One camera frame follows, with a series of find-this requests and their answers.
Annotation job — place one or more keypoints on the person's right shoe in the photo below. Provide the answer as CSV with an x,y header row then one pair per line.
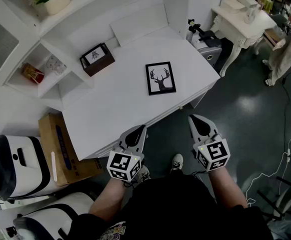
x,y
176,162

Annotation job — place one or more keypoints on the person's left forearm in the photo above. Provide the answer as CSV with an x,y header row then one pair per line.
x,y
108,199

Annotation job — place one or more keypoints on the potted plant in white pot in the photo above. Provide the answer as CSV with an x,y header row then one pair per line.
x,y
55,1

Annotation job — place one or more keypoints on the black metal chair frame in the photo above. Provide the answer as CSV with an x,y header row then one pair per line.
x,y
273,201

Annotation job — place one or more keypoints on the clear patterned glass cup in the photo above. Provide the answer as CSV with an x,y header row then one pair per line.
x,y
51,62
60,68

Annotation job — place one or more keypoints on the black framed deer picture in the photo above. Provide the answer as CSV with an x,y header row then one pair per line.
x,y
160,79

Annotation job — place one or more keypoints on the dark brown wooden box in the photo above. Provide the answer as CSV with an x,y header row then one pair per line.
x,y
101,64

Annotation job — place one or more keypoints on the white ornate dressing table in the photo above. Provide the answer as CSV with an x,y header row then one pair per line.
x,y
243,24

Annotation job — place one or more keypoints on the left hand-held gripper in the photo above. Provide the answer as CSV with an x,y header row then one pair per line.
x,y
120,164

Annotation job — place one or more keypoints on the brown cardboard box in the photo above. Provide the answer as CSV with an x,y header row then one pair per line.
x,y
60,144

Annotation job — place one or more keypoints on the person's right forearm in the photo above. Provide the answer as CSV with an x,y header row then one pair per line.
x,y
228,186

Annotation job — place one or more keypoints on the black-framed insect picture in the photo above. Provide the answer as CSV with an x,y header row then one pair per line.
x,y
94,55

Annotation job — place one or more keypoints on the white and black robot base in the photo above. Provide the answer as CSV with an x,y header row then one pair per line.
x,y
28,164
50,216

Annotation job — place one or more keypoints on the person's black printed t-shirt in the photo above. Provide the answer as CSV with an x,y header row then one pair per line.
x,y
173,209

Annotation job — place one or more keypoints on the white desk hutch shelf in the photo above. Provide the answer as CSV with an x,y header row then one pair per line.
x,y
18,16

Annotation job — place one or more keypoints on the grey equipment case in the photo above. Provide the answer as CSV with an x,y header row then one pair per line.
x,y
208,49

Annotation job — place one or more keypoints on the person's left shoe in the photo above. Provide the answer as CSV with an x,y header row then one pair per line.
x,y
144,174

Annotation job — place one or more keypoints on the person's shoe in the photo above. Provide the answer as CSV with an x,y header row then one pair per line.
x,y
176,162
144,174

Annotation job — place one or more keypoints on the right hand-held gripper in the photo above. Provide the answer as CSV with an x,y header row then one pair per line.
x,y
216,151

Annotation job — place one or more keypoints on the red and gold drink bottle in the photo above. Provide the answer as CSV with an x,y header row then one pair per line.
x,y
33,74

